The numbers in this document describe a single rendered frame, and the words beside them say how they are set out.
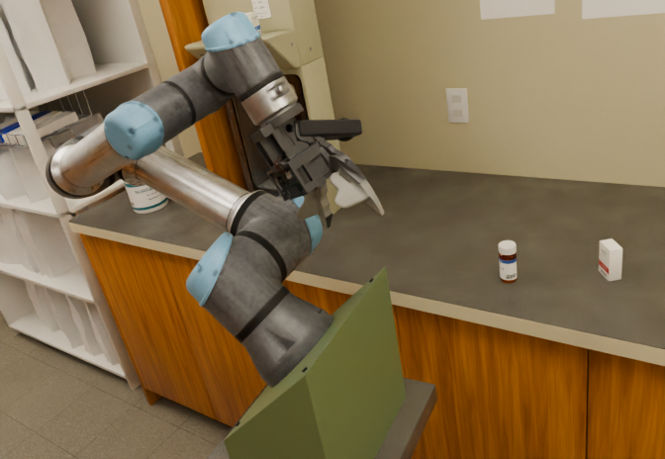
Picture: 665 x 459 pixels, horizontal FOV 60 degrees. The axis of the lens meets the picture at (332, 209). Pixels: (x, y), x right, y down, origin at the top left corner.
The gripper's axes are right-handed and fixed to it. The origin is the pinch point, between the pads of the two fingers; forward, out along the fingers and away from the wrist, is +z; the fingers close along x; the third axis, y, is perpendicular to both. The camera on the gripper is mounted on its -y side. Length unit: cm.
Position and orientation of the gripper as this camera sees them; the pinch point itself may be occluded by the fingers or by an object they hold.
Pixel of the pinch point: (357, 220)
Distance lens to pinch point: 89.7
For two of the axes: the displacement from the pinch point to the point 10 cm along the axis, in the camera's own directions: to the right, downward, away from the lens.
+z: 5.2, 8.3, 1.9
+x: 5.3, -1.4, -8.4
